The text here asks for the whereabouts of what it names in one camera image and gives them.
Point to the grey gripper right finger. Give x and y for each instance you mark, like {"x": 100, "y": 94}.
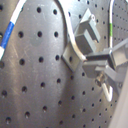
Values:
{"x": 115, "y": 56}

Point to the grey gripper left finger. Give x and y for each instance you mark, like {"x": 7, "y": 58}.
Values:
{"x": 103, "y": 73}

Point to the perforated metal board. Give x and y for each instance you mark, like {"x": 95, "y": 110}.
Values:
{"x": 37, "y": 89}

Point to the grey metal cable clip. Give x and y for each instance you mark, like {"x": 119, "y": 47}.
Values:
{"x": 86, "y": 35}

